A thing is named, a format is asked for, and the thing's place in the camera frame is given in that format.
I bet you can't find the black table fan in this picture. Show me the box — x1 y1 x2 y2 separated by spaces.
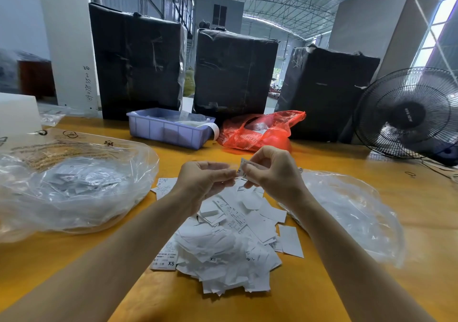
355 67 458 164

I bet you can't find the person's left hand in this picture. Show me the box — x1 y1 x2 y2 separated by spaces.
170 161 238 215

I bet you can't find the person's left forearm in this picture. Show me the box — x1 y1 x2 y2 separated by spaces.
0 198 188 322

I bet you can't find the person's right hand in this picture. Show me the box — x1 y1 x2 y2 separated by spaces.
239 145 310 210

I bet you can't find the blue plastic bin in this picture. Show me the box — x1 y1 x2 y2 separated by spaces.
126 108 220 150

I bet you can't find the red plastic bag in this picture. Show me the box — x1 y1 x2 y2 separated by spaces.
218 111 307 153

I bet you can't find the white pillar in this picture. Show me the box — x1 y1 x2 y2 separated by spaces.
37 0 101 113

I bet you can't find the grey cabin with window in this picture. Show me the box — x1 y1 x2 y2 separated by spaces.
193 0 245 35

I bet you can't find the clear plastic bag black print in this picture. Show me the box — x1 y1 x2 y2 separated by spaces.
286 169 406 265

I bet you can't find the brown wooden cabinet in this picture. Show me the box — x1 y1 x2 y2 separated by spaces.
18 60 56 99

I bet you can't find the pile of white labels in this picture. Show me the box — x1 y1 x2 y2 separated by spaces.
150 176 304 296

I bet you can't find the white paper label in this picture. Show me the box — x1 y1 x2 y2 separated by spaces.
237 158 250 187

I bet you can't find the white foam box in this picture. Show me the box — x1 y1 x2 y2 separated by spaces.
0 92 42 142

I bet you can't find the large clear bag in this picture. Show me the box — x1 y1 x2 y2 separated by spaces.
0 129 160 243

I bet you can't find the large black wrapped bale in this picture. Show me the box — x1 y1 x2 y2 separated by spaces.
276 45 381 143
89 2 187 122
192 28 280 124

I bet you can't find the bundle of cables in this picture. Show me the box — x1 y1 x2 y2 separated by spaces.
425 159 458 185

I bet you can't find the person's right forearm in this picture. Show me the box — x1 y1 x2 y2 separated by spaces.
290 193 437 322

